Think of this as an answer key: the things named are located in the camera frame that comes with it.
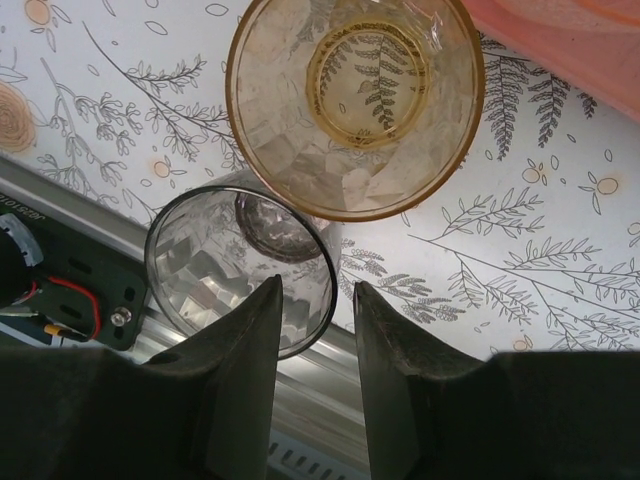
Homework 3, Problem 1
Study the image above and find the aluminium table edge rail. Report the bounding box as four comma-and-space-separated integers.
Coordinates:
0, 154, 374, 480

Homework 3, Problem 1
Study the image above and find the grey slotted cable duct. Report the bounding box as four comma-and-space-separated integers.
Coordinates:
267, 432, 374, 480

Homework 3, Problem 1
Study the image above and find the small grey glass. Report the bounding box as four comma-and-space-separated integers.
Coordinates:
143, 171, 345, 363

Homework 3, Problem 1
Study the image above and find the floral tablecloth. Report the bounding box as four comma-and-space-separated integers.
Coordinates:
0, 0, 640, 354

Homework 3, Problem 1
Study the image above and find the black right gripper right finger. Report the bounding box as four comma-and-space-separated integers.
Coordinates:
352, 280, 640, 480

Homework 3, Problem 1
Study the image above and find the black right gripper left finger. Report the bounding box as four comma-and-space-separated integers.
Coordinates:
0, 273, 283, 480

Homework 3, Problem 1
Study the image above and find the small orange glass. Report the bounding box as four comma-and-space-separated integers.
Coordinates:
224, 0, 487, 224

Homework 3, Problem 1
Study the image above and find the red black wire pair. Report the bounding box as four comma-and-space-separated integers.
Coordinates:
27, 278, 104, 344

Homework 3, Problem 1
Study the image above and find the pink plastic tray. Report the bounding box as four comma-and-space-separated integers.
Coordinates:
457, 0, 640, 118

